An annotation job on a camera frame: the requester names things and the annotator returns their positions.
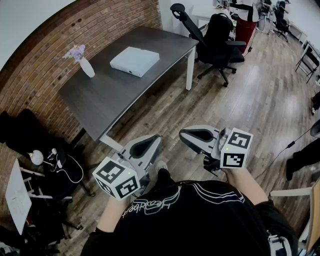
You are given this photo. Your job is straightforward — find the person's black printed shirt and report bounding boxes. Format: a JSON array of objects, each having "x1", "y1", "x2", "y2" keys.
[{"x1": 79, "y1": 179, "x2": 300, "y2": 256}]

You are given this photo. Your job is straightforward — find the black backpack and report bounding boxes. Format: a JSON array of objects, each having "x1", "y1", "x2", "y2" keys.
[{"x1": 203, "y1": 12, "x2": 236, "y2": 51}]

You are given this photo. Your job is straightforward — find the purple flowers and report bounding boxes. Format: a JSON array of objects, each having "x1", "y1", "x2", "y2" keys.
[{"x1": 62, "y1": 44, "x2": 86, "y2": 63}]

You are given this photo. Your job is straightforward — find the black office chair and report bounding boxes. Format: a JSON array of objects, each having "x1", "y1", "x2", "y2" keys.
[
  {"x1": 169, "y1": 2, "x2": 247, "y2": 88},
  {"x1": 0, "y1": 108, "x2": 96, "y2": 201}
]

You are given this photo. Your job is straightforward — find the person's left forearm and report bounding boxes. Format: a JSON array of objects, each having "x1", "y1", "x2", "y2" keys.
[{"x1": 96, "y1": 197, "x2": 131, "y2": 232}]

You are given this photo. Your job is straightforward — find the white board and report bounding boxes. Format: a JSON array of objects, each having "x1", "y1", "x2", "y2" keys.
[{"x1": 4, "y1": 157, "x2": 33, "y2": 236}]

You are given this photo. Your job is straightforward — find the grey belt-worn device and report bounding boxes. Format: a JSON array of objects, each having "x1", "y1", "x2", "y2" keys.
[{"x1": 267, "y1": 229, "x2": 293, "y2": 256}]

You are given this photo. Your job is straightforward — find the person's black trousers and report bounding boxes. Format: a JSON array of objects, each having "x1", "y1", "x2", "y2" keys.
[{"x1": 156, "y1": 167, "x2": 176, "y2": 186}]

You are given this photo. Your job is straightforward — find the white cable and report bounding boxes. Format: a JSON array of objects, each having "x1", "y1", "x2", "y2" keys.
[{"x1": 42, "y1": 153, "x2": 85, "y2": 184}]

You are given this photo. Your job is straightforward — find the person's white shoe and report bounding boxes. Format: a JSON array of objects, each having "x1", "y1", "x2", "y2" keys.
[{"x1": 155, "y1": 160, "x2": 169, "y2": 173}]

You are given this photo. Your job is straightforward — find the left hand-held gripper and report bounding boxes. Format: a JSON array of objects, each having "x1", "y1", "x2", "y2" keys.
[{"x1": 92, "y1": 134, "x2": 163, "y2": 201}]

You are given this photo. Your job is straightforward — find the black folding chair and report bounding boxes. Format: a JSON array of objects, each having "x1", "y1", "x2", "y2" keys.
[{"x1": 295, "y1": 49, "x2": 320, "y2": 84}]

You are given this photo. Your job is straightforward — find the white round lamp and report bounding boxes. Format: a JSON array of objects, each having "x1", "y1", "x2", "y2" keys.
[{"x1": 27, "y1": 149, "x2": 45, "y2": 166}]

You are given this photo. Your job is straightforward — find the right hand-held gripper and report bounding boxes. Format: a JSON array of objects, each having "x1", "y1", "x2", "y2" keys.
[{"x1": 179, "y1": 124, "x2": 254, "y2": 174}]

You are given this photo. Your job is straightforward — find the black floor cable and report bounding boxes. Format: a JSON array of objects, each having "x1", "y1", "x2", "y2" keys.
[{"x1": 254, "y1": 128, "x2": 312, "y2": 179}]

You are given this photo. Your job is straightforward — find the person's right forearm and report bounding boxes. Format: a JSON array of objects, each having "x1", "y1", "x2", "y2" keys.
[{"x1": 223, "y1": 167, "x2": 270, "y2": 205}]

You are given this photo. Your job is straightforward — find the white box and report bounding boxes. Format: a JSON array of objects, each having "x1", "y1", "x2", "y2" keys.
[{"x1": 109, "y1": 46, "x2": 160, "y2": 79}]

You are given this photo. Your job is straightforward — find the white vase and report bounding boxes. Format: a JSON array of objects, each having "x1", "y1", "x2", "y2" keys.
[{"x1": 78, "y1": 56, "x2": 96, "y2": 79}]

